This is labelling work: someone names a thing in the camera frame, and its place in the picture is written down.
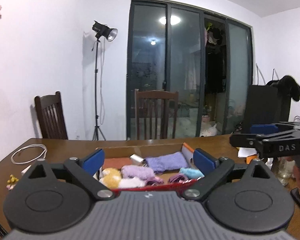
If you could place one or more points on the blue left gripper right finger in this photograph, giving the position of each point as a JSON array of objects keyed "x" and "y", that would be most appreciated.
[{"x": 264, "y": 129}]

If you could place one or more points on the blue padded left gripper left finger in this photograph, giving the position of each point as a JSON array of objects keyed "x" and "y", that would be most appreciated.
[{"x": 82, "y": 170}]

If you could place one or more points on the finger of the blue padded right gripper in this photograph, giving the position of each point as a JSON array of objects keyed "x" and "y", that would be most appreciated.
[{"x": 215, "y": 173}]

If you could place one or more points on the light blue plush toy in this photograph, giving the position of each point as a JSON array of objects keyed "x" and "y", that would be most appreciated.
[{"x": 191, "y": 173}]

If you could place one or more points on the yellow white plush toy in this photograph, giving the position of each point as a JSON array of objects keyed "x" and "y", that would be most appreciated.
[{"x": 111, "y": 178}]

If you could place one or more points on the orange layered sponge block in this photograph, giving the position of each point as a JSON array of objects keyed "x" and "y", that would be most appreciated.
[{"x": 116, "y": 163}]

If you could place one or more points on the purple towel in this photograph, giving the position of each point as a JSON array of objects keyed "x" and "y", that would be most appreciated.
[{"x": 170, "y": 162}]

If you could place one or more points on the fuzzy lilac headband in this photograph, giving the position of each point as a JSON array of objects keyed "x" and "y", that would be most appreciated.
[{"x": 141, "y": 172}]

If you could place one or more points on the black bag on table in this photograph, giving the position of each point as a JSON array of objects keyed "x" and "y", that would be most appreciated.
[{"x": 265, "y": 105}]

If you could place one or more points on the orange white packet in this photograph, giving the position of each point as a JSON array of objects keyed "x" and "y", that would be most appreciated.
[{"x": 248, "y": 154}]

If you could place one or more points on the clear glass cup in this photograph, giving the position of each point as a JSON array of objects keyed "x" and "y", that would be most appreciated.
[{"x": 285, "y": 170}]

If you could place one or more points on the red cardboard box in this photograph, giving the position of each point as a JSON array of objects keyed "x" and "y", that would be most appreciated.
[{"x": 169, "y": 180}]

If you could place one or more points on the white plush on floor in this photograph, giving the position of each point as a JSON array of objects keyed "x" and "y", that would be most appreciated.
[{"x": 209, "y": 131}]

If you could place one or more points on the black garment on bag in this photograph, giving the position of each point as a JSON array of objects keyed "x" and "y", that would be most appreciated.
[{"x": 287, "y": 86}]

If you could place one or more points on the dark wooden chair left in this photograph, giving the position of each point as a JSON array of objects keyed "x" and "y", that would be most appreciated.
[{"x": 50, "y": 116}]

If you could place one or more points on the dark wooden chair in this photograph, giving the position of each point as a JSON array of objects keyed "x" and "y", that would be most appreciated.
[
  {"x": 152, "y": 114},
  {"x": 50, "y": 116}
]

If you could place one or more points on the yellow small trinket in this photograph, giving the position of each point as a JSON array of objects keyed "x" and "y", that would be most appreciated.
[{"x": 11, "y": 182}]

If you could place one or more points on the sliding glass door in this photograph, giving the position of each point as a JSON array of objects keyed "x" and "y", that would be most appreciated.
[{"x": 206, "y": 57}]

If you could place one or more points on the dark wooden chair centre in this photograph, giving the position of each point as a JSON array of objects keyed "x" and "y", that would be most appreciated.
[{"x": 152, "y": 114}]

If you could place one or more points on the studio light on stand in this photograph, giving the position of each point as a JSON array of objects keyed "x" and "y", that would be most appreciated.
[{"x": 103, "y": 34}]

